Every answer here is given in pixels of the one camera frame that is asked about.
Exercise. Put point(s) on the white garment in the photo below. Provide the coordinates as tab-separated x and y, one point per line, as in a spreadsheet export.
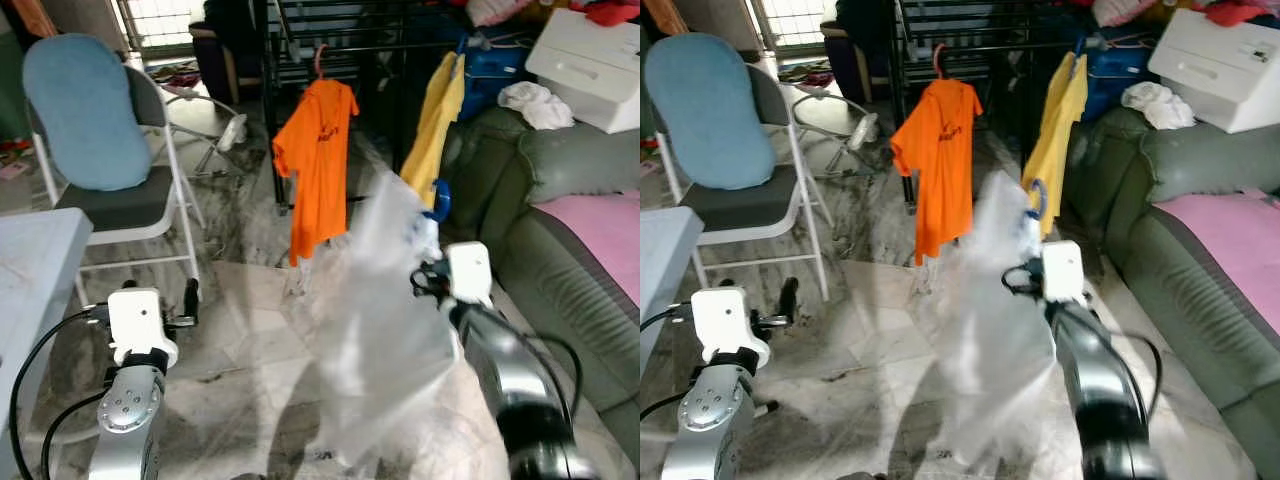
380	330
990	330

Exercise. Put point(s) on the blue plastic hanger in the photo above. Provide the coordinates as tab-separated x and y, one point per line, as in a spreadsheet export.
1080	47
1040	195
444	200
460	48

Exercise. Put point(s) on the yellow shirt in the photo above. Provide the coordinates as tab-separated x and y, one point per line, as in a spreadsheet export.
1055	130
435	130

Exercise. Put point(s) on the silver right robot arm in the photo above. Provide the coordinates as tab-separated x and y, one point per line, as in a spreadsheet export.
510	380
1100	390

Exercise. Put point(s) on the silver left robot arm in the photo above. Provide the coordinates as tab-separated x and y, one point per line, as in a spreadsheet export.
128	420
710	420

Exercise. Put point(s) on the red hanger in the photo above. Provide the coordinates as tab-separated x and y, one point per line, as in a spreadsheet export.
318	65
938	65

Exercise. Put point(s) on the grey white folding chair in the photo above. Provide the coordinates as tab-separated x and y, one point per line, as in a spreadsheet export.
745	210
120	210

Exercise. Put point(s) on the white folding table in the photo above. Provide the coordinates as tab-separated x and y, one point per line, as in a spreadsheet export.
665	260
35	270

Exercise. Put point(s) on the green leather sofa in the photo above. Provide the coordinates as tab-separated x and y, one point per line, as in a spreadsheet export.
1180	300
560	290

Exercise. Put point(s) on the orange printed t-shirt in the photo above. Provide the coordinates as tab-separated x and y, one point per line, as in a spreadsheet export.
940	170
320	170

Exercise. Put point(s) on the pink sofa cloth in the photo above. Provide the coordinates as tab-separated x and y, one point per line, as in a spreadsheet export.
1230	240
600	235

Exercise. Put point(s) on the crumpled white cloth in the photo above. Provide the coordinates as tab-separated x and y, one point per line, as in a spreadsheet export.
535	105
1158	105

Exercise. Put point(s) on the light blue cushion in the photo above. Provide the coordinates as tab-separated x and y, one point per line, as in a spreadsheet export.
708	110
85	110

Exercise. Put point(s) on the blue plastic storage box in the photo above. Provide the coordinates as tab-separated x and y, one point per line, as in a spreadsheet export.
495	80
1115	85

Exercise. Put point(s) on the patterned floor mat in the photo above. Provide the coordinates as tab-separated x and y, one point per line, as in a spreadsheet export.
805	72
175	74

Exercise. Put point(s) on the dark armchair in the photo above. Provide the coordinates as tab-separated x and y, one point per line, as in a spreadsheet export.
855	65
225	65

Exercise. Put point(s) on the white box appliance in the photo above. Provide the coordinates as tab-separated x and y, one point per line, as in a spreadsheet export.
1215	70
590	70

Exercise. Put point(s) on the green plastic bin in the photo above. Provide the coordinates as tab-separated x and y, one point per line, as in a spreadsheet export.
10	90

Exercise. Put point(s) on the pink fabric bundle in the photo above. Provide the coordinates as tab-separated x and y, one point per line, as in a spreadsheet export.
495	12
1120	12

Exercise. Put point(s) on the barred window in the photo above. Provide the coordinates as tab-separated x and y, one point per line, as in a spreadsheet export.
790	20
160	20

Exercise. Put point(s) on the red cloth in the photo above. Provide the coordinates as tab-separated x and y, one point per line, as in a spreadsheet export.
1235	12
612	12

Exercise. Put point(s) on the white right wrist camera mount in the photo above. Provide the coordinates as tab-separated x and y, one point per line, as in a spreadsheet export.
1063	270
470	272

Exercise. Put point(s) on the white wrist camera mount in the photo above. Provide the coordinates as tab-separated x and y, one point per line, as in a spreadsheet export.
725	322
1063	270
470	272
140	322

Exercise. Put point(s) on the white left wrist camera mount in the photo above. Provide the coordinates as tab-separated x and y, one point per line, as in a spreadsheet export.
725	322
140	322

